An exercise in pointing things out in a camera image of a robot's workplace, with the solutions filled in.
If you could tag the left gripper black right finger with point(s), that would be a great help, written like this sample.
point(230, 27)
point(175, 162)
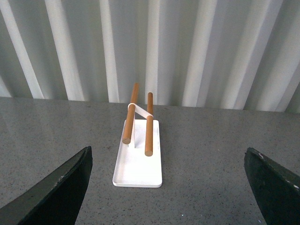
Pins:
point(275, 188)

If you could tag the white towel rack stand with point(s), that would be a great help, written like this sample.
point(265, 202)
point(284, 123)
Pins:
point(138, 163)

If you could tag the white pleated curtain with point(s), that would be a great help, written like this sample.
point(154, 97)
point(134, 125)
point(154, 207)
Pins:
point(231, 54)

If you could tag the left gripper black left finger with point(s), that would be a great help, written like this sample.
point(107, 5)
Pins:
point(56, 199)

